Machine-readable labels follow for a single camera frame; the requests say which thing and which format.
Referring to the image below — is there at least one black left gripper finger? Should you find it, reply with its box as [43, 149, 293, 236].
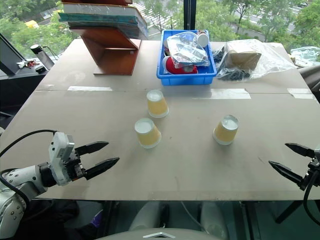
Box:
[83, 156, 121, 181]
[74, 141, 110, 157]

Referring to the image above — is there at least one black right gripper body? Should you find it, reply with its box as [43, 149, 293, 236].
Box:
[303, 155, 320, 189]

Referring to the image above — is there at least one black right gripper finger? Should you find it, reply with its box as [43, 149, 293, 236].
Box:
[284, 142, 316, 159]
[268, 160, 310, 192]

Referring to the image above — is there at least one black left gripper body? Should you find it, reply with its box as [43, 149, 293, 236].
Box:
[65, 149, 87, 182]

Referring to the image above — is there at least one black table leg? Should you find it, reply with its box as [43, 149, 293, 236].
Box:
[274, 199, 305, 225]

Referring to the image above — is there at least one yellow white paper cup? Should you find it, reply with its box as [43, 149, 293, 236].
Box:
[134, 117, 162, 150]
[212, 114, 240, 146]
[146, 89, 170, 119]

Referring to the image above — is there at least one dark rounded shape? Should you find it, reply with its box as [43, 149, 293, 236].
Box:
[23, 199, 107, 240]

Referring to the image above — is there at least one clear tape strip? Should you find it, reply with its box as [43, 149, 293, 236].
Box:
[286, 87, 315, 100]
[210, 88, 252, 100]

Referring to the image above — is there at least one white rounded shape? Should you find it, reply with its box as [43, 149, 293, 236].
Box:
[199, 201, 230, 239]
[128, 201, 164, 233]

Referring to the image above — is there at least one grey chair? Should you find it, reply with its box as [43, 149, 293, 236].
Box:
[298, 64, 320, 105]

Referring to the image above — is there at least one brown wooden stand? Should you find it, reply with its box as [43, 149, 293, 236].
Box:
[69, 26, 143, 76]

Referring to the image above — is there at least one teal plastic bag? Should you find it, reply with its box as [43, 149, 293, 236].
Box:
[290, 45, 320, 68]

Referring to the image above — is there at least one large clear plastic bag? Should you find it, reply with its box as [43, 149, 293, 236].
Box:
[216, 39, 298, 81]

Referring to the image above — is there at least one black side desk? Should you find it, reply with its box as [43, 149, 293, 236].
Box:
[0, 32, 61, 131]

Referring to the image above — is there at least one bag of black parts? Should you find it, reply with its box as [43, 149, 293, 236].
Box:
[212, 46, 228, 64]
[216, 66, 252, 82]

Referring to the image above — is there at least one black bottle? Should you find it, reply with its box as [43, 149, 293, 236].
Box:
[30, 44, 55, 73]

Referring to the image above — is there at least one bunch of keys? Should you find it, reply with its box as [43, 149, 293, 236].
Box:
[16, 60, 41, 69]

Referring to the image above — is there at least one brown cardboard box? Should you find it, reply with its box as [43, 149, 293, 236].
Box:
[228, 50, 262, 73]

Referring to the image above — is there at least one red round item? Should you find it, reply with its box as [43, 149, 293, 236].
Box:
[162, 56, 199, 75]

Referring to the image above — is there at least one blue plastic bin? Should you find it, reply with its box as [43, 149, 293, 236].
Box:
[156, 29, 218, 87]

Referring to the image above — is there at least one teal covered book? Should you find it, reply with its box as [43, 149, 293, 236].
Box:
[57, 12, 149, 40]

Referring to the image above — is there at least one clear bag of small items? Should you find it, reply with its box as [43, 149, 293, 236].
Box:
[165, 31, 211, 68]

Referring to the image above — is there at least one thick white-paged book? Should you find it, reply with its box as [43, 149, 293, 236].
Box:
[63, 2, 146, 21]

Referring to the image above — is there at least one dark red book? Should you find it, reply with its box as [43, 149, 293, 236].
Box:
[60, 0, 134, 5]

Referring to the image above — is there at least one white round jar lid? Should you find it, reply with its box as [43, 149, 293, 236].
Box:
[197, 33, 210, 48]

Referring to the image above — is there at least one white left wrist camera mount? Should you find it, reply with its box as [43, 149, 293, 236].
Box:
[47, 131, 76, 187]

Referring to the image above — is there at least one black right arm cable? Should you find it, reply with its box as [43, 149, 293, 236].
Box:
[302, 172, 320, 214]

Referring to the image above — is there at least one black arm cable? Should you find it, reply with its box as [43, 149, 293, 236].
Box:
[0, 129, 58, 159]
[302, 172, 320, 214]

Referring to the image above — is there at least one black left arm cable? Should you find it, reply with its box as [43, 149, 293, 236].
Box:
[0, 129, 58, 159]

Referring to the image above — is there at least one black window frame post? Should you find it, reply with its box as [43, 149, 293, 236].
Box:
[183, 0, 196, 31]

